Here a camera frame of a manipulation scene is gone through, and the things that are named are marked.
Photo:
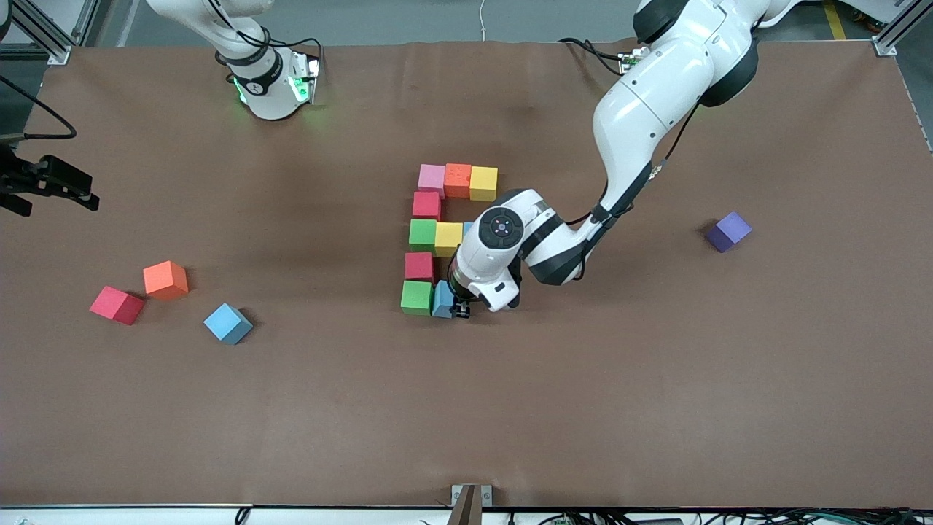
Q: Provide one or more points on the purple foam block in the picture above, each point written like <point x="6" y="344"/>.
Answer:
<point x="728" y="232"/>

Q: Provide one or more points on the red foam block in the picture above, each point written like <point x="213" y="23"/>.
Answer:
<point x="426" y="205"/>
<point x="420" y="267"/>
<point x="116" y="305"/>

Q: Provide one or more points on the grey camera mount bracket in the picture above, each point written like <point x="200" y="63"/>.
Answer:
<point x="470" y="503"/>

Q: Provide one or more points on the yellow foam block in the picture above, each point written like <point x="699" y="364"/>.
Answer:
<point x="447" y="238"/>
<point x="483" y="184"/>

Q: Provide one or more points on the green foam block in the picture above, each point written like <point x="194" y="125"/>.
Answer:
<point x="417" y="297"/>
<point x="423" y="235"/>

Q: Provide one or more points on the pink foam block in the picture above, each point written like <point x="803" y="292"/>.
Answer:
<point x="431" y="179"/>

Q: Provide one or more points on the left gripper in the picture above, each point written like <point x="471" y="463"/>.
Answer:
<point x="460" y="300"/>

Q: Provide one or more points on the brown table cover sheet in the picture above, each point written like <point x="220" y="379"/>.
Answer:
<point x="466" y="401"/>

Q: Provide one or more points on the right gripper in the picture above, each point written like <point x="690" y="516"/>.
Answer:
<point x="22" y="179"/>

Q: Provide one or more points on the white background machine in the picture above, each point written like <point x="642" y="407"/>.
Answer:
<point x="871" y="7"/>

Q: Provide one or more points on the orange foam block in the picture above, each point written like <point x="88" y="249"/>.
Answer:
<point x="166" y="280"/>
<point x="458" y="180"/>

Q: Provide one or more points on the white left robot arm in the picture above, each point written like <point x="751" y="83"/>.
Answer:
<point x="656" y="95"/>

